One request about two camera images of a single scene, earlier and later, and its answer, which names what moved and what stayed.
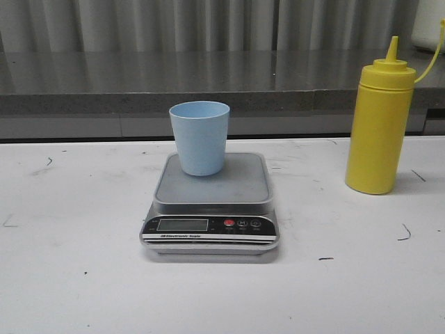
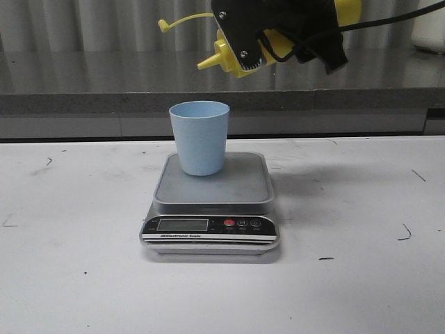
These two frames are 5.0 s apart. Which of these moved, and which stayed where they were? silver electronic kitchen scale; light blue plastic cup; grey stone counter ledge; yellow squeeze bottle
Moved: yellow squeeze bottle
Stayed: silver electronic kitchen scale; light blue plastic cup; grey stone counter ledge
